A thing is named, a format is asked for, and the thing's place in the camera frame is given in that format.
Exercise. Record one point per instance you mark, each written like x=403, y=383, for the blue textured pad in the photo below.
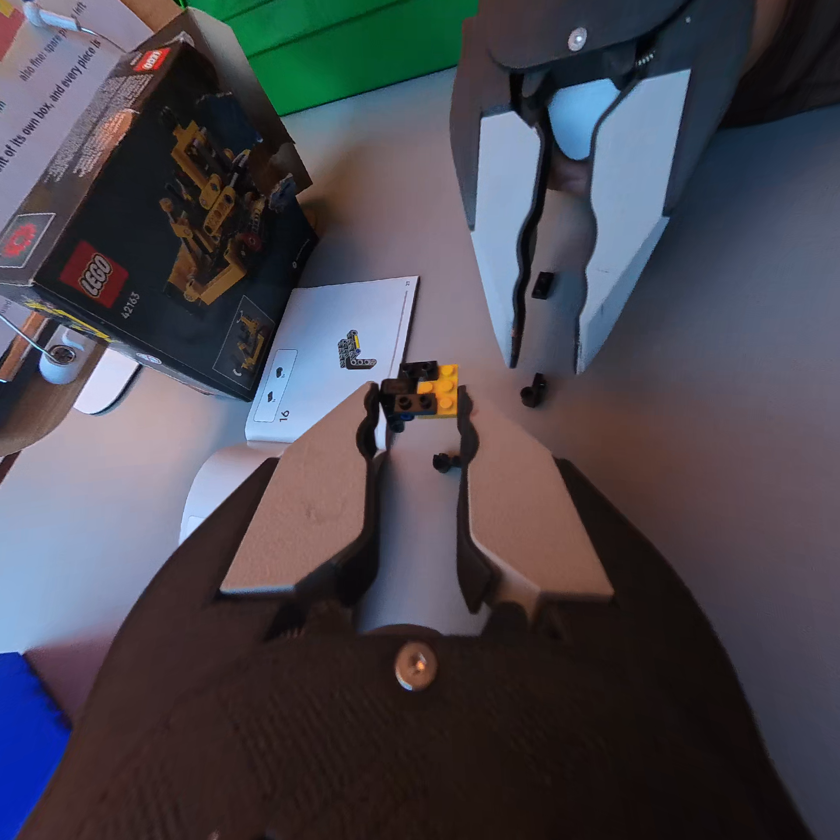
x=26, y=741

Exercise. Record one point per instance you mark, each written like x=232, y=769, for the white instruction booklet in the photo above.
x=348, y=315

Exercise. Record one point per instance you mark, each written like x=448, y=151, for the small black lego pin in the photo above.
x=446, y=463

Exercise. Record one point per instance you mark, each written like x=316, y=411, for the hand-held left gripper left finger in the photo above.
x=308, y=512

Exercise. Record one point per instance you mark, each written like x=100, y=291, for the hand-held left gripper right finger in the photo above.
x=525, y=518

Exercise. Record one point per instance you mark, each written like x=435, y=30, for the brown wooden board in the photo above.
x=33, y=420

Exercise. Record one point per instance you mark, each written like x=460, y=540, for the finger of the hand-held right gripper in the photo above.
x=502, y=216
x=633, y=184

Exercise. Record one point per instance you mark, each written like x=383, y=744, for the person's right forearm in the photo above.
x=794, y=59

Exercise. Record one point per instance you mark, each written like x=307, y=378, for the green box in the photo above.
x=328, y=39

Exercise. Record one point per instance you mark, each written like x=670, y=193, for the white round base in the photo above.
x=62, y=358

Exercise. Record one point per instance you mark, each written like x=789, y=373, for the white printed paper sign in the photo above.
x=39, y=98

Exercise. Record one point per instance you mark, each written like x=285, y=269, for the black lego connector piece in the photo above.
x=535, y=390

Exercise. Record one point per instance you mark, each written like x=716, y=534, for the black lego box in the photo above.
x=131, y=197

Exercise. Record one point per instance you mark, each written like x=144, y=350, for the black and yellow lego assembly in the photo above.
x=443, y=387

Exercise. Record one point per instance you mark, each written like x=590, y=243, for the tiny black lego piece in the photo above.
x=543, y=283

